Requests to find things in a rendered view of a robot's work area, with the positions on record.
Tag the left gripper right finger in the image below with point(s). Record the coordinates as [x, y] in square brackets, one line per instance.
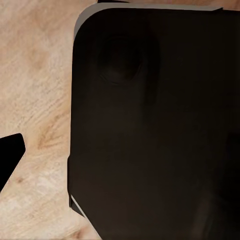
[232, 148]

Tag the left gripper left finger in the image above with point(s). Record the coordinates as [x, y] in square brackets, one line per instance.
[12, 149]

